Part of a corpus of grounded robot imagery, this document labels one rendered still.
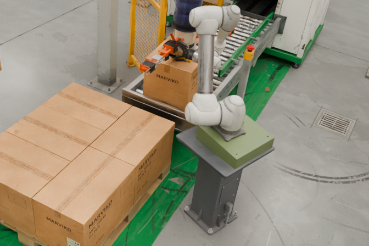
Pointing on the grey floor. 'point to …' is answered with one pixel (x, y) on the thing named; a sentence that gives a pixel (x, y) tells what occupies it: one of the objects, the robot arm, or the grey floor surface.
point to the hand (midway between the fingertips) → (170, 48)
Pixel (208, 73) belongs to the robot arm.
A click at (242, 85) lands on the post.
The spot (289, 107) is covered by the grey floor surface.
